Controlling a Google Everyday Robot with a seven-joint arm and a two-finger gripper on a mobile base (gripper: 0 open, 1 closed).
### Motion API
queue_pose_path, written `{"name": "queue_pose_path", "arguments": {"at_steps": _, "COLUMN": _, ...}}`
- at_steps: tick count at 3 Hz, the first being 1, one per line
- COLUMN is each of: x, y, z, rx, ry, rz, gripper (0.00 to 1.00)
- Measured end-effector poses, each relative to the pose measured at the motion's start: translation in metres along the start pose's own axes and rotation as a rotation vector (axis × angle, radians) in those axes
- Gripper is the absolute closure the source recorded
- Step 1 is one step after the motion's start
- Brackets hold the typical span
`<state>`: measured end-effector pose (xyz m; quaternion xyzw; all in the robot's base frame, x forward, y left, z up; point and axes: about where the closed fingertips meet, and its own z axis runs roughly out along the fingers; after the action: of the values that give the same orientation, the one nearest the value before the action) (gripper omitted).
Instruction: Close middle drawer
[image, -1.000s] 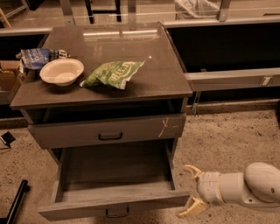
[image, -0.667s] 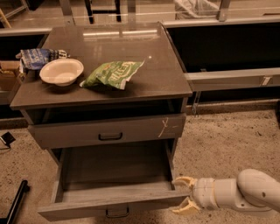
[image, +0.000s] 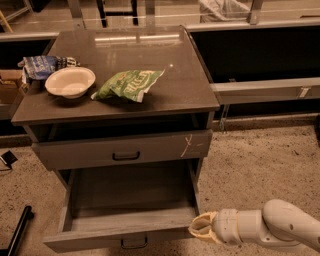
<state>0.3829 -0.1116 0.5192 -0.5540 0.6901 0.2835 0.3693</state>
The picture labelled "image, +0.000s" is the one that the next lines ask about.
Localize grey drawer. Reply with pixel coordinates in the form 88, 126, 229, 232
44, 160, 202, 253
32, 130, 212, 170

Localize clear plastic bag bin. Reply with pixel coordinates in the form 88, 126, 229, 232
199, 0, 250, 23

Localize grey metal railing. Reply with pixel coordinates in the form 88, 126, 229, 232
186, 18, 320, 105

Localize black stool legs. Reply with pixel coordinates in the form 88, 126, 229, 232
96, 0, 139, 28

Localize cardboard box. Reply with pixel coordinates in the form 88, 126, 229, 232
0, 69, 29, 104

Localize black floor clip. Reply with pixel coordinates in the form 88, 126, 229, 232
0, 151, 18, 171

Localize grey drawer cabinet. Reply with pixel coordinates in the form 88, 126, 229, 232
10, 25, 221, 174

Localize black bar on floor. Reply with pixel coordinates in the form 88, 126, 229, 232
0, 205, 34, 256

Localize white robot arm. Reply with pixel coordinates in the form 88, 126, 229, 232
189, 199, 320, 252

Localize green chip bag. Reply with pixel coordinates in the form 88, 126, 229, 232
91, 70, 164, 103

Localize blue snack bag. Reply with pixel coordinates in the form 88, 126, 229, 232
18, 55, 80, 83

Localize white bowl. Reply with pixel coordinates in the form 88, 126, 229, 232
45, 67, 96, 99

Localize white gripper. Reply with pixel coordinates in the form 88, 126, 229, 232
188, 209, 241, 246

